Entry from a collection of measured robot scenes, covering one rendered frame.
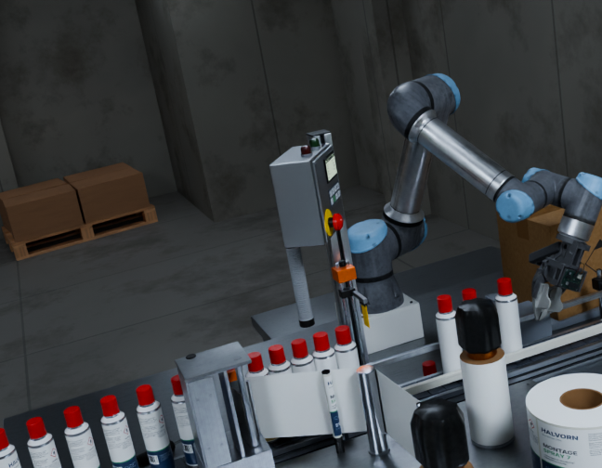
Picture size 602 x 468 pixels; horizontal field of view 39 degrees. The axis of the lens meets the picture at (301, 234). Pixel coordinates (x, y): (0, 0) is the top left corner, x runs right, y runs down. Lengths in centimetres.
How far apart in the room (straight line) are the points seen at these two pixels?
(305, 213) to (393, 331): 66
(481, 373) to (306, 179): 53
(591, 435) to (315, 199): 71
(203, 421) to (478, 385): 54
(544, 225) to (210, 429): 106
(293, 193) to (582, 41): 297
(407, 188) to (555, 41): 255
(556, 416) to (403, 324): 87
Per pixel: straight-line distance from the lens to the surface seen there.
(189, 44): 719
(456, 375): 203
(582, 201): 208
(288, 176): 181
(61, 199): 764
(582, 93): 466
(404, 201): 237
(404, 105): 214
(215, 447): 176
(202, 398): 171
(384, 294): 235
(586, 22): 455
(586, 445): 159
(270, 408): 184
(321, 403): 182
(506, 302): 206
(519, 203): 199
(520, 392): 200
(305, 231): 184
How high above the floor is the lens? 183
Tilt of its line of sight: 16 degrees down
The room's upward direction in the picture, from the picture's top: 10 degrees counter-clockwise
